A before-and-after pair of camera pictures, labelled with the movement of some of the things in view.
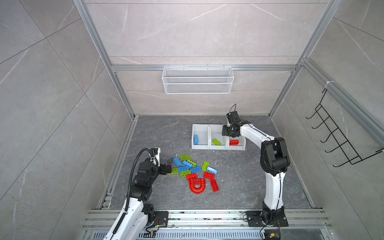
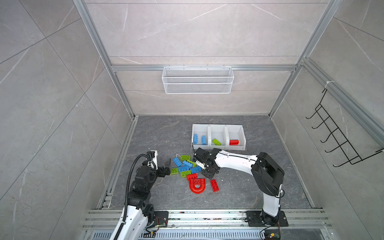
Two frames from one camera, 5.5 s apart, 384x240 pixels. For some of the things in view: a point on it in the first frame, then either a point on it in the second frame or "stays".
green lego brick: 216,142 stays
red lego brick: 214,185 stays
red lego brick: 194,176 stays
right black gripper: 224,132 to 208,175
